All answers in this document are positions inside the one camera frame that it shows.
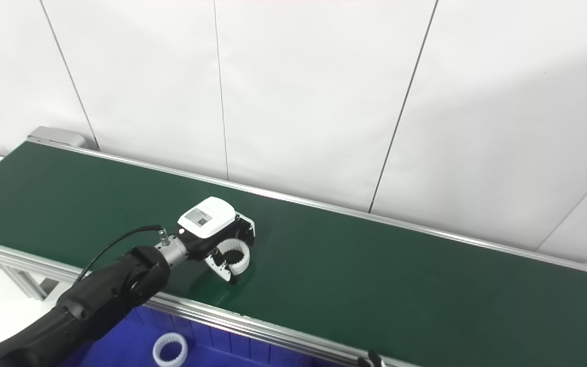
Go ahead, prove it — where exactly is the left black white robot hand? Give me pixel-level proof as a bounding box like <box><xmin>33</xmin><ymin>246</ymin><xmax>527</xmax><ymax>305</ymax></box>
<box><xmin>177</xmin><ymin>196</ymin><xmax>257</xmax><ymax>284</ymax></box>

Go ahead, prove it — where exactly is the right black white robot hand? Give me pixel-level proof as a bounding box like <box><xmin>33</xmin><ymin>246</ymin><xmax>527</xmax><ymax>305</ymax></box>
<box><xmin>357</xmin><ymin>350</ymin><xmax>386</xmax><ymax>367</ymax></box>

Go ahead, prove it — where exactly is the white toothed ring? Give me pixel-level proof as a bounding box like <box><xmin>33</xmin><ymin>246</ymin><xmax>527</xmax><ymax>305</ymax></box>
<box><xmin>152</xmin><ymin>332</ymin><xmax>189</xmax><ymax>367</ymax></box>
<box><xmin>211</xmin><ymin>239</ymin><xmax>252</xmax><ymax>276</ymax></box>

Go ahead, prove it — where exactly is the green conveyor belt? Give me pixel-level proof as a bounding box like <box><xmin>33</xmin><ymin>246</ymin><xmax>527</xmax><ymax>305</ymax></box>
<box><xmin>0</xmin><ymin>141</ymin><xmax>587</xmax><ymax>367</ymax></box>
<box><xmin>0</xmin><ymin>135</ymin><xmax>587</xmax><ymax>367</ymax></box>

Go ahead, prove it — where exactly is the blue bin with white rings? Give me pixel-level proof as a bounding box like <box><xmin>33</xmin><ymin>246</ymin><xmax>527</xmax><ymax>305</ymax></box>
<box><xmin>59</xmin><ymin>304</ymin><xmax>327</xmax><ymax>367</ymax></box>

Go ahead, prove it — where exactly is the grey conveyor motor housing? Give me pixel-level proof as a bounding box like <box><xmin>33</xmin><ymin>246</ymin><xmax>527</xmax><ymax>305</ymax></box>
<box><xmin>27</xmin><ymin>126</ymin><xmax>95</xmax><ymax>150</ymax></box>

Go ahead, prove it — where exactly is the aluminium conveyor leg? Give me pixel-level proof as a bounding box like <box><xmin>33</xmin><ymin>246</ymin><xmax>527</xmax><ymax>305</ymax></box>
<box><xmin>0</xmin><ymin>263</ymin><xmax>61</xmax><ymax>301</ymax></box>

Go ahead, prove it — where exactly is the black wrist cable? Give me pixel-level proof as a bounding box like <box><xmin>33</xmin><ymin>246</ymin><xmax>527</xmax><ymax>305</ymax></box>
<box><xmin>72</xmin><ymin>225</ymin><xmax>165</xmax><ymax>286</ymax></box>

